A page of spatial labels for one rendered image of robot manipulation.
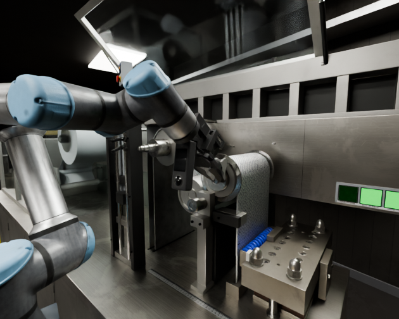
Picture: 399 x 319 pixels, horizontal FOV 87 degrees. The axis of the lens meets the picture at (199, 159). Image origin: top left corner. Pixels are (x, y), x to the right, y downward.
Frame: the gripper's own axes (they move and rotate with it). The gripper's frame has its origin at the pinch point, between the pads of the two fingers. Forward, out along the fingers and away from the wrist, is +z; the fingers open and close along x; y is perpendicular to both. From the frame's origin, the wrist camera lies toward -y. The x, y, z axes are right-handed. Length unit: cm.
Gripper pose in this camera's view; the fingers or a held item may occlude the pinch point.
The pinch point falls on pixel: (218, 181)
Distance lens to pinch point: 60.7
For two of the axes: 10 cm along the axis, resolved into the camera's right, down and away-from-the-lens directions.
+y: 4.1, -8.2, 4.1
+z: 4.9, 5.7, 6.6
